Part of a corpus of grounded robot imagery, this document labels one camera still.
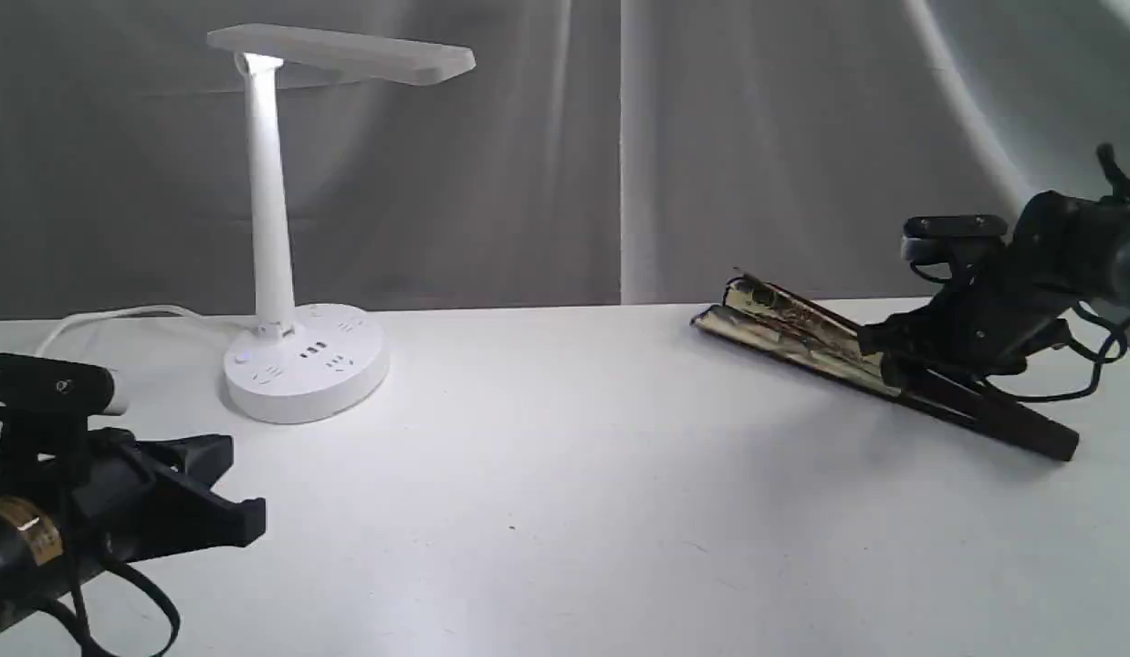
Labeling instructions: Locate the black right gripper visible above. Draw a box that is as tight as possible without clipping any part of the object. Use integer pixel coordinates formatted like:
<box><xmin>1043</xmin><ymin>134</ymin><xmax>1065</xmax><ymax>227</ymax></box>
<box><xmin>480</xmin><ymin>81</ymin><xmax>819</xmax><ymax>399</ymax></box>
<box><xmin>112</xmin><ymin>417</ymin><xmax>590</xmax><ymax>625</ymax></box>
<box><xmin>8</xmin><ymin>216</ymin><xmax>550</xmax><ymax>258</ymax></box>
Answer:
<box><xmin>857</xmin><ymin>256</ymin><xmax>1075</xmax><ymax>395</ymax></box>

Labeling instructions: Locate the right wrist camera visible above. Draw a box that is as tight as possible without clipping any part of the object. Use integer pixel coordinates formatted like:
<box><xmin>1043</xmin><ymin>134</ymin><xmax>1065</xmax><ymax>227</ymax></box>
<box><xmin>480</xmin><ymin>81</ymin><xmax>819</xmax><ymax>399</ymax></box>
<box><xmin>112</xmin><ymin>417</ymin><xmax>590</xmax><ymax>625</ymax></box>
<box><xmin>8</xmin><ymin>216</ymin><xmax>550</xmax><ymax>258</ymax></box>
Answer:
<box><xmin>899</xmin><ymin>214</ymin><xmax>1009</xmax><ymax>266</ymax></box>

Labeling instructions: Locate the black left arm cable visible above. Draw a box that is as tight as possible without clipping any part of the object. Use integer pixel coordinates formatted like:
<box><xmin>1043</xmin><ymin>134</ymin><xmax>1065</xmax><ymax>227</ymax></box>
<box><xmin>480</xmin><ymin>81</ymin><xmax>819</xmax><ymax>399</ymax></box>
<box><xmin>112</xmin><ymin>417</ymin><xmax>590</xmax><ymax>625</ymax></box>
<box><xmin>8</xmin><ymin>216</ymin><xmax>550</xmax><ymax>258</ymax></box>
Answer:
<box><xmin>17</xmin><ymin>511</ymin><xmax>183</xmax><ymax>657</ymax></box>

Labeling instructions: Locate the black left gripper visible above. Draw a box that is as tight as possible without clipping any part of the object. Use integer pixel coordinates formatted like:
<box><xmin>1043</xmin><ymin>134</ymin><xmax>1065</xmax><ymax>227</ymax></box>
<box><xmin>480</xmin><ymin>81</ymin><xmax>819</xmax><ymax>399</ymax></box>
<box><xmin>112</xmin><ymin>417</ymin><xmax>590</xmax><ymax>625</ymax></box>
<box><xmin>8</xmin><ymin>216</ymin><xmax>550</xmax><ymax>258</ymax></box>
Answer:
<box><xmin>0</xmin><ymin>429</ymin><xmax>267</xmax><ymax>564</ymax></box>

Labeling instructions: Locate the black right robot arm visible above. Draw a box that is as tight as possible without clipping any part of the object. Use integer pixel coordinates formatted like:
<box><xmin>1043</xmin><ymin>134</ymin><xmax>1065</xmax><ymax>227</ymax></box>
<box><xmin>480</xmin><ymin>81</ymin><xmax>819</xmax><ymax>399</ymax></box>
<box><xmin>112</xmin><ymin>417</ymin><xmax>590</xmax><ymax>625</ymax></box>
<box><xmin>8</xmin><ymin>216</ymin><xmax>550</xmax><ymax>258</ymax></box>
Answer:
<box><xmin>857</xmin><ymin>142</ymin><xmax>1130</xmax><ymax>382</ymax></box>

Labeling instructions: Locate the painted paper folding fan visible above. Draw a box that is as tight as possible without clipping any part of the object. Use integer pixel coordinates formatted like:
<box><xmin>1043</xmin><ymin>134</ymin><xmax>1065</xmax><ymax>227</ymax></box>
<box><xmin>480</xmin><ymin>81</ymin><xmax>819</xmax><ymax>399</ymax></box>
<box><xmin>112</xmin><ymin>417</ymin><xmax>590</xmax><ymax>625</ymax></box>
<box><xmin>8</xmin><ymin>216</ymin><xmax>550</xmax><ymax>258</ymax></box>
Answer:
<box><xmin>690</xmin><ymin>273</ymin><xmax>1080</xmax><ymax>463</ymax></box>

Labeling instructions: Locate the grey backdrop curtain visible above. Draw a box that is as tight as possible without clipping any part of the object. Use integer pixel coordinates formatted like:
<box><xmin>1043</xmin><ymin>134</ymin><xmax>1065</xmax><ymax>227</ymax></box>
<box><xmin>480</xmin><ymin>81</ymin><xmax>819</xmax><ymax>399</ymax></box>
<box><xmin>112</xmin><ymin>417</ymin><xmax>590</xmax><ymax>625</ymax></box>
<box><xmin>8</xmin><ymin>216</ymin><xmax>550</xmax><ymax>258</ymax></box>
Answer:
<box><xmin>0</xmin><ymin>1</ymin><xmax>1130</xmax><ymax>319</ymax></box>

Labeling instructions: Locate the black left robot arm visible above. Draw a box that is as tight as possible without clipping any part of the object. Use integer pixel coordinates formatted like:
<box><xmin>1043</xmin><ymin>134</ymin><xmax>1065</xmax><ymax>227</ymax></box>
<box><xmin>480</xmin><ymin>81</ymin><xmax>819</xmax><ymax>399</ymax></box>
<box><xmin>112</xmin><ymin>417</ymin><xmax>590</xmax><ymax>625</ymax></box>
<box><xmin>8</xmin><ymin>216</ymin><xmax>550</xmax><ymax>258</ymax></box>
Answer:
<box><xmin>0</xmin><ymin>427</ymin><xmax>267</xmax><ymax>656</ymax></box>

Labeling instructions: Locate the white lamp power cable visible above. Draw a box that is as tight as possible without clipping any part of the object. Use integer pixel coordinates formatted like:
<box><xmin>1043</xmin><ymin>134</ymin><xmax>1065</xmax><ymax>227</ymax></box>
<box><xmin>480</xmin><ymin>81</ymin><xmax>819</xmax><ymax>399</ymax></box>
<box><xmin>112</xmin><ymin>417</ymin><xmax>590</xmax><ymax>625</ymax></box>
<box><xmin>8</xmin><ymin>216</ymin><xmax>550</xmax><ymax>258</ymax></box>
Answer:
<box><xmin>0</xmin><ymin>305</ymin><xmax>254</xmax><ymax>430</ymax></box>

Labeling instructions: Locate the white desk lamp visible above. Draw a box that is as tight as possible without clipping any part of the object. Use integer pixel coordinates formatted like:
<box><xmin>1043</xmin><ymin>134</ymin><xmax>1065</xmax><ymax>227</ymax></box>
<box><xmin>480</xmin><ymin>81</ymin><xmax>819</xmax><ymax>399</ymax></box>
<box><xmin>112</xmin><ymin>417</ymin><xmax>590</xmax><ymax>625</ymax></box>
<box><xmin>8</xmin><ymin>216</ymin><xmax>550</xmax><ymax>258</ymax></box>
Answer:
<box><xmin>206</xmin><ymin>24</ymin><xmax>476</xmax><ymax>424</ymax></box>

